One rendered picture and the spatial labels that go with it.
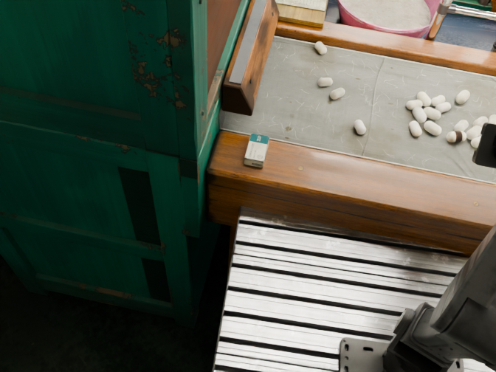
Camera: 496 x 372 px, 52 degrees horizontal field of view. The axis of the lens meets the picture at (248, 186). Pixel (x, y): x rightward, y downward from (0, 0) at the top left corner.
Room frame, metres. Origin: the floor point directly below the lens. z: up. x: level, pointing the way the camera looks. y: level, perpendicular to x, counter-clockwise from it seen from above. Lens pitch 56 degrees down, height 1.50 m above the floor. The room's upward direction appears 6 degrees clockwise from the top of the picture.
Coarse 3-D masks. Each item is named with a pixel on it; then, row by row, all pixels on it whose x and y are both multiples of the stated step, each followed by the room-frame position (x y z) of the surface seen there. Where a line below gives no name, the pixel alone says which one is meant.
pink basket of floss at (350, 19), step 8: (424, 0) 1.15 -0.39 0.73; (432, 0) 1.13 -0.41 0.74; (440, 0) 1.11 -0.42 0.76; (344, 8) 1.03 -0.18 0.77; (432, 8) 1.11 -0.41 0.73; (344, 16) 1.04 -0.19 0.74; (352, 16) 1.00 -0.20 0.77; (432, 16) 1.09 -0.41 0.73; (344, 24) 1.05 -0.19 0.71; (352, 24) 1.02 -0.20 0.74; (360, 24) 1.00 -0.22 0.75; (368, 24) 0.98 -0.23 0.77; (392, 32) 0.97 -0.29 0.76; (400, 32) 0.97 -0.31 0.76; (408, 32) 0.97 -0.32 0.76; (416, 32) 0.99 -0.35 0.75; (424, 32) 1.02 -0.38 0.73
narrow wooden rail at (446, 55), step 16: (288, 32) 0.94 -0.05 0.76; (304, 32) 0.93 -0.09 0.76; (320, 32) 0.94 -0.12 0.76; (336, 32) 0.94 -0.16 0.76; (352, 32) 0.95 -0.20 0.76; (368, 32) 0.95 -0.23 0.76; (384, 32) 0.96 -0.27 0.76; (352, 48) 0.92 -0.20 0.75; (368, 48) 0.92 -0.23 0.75; (384, 48) 0.91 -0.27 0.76; (400, 48) 0.91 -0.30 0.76; (416, 48) 0.92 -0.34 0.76; (432, 48) 0.92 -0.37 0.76; (448, 48) 0.93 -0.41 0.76; (464, 48) 0.94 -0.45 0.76; (432, 64) 0.90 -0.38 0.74; (448, 64) 0.89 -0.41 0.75; (464, 64) 0.89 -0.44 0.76; (480, 64) 0.89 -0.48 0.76
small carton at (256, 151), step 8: (256, 136) 0.60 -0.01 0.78; (264, 136) 0.61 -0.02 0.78; (248, 144) 0.58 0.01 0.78; (256, 144) 0.58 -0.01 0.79; (264, 144) 0.59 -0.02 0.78; (248, 152) 0.56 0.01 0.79; (256, 152) 0.57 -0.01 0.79; (264, 152) 0.57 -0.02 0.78; (248, 160) 0.55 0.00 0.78; (256, 160) 0.55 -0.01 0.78; (264, 160) 0.56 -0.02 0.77
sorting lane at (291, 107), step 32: (288, 64) 0.85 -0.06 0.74; (320, 64) 0.86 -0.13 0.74; (352, 64) 0.87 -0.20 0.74; (384, 64) 0.88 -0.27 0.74; (416, 64) 0.90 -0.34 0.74; (288, 96) 0.76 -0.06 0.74; (320, 96) 0.77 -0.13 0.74; (352, 96) 0.78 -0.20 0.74; (384, 96) 0.79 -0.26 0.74; (416, 96) 0.80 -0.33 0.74; (448, 96) 0.81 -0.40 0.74; (480, 96) 0.82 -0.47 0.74; (224, 128) 0.65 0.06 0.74; (256, 128) 0.66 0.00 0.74; (288, 128) 0.67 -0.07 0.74; (320, 128) 0.68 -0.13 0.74; (352, 128) 0.69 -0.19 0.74; (384, 128) 0.70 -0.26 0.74; (448, 128) 0.71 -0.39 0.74; (384, 160) 0.61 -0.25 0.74; (416, 160) 0.62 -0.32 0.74; (448, 160) 0.63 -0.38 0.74
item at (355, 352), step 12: (348, 348) 0.27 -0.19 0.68; (360, 348) 0.27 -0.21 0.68; (372, 348) 0.27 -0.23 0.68; (384, 348) 0.27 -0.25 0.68; (348, 360) 0.25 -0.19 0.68; (360, 360) 0.25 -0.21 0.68; (372, 360) 0.25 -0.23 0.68; (384, 360) 0.25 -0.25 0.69; (396, 360) 0.24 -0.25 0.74; (456, 360) 0.27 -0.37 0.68
